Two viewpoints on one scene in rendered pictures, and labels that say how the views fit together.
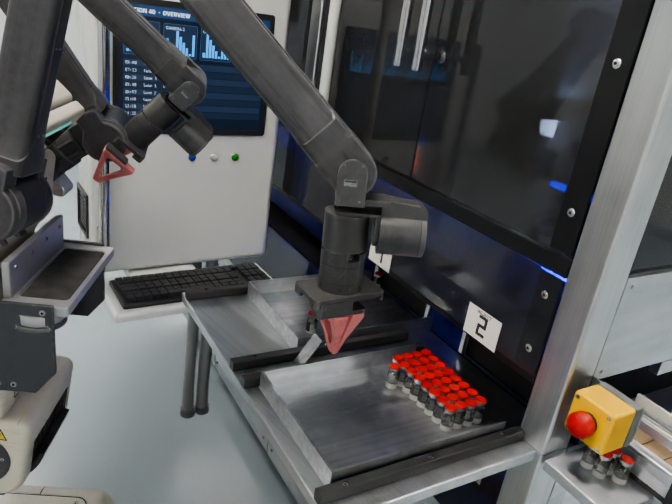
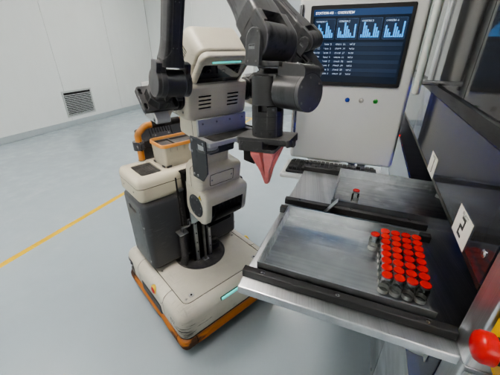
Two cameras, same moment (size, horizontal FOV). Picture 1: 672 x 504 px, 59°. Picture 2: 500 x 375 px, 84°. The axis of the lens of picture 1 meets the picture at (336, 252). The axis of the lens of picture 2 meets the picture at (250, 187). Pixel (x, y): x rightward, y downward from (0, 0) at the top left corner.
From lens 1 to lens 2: 0.59 m
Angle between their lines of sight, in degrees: 50
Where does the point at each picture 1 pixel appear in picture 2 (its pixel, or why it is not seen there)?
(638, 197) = not seen: outside the picture
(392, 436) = (332, 271)
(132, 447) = not seen: hidden behind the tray
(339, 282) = (254, 126)
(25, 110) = (165, 34)
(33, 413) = (213, 194)
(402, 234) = (283, 88)
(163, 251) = (325, 152)
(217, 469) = not seen: hidden behind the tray
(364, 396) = (344, 244)
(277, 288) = (359, 177)
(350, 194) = (251, 55)
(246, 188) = (381, 122)
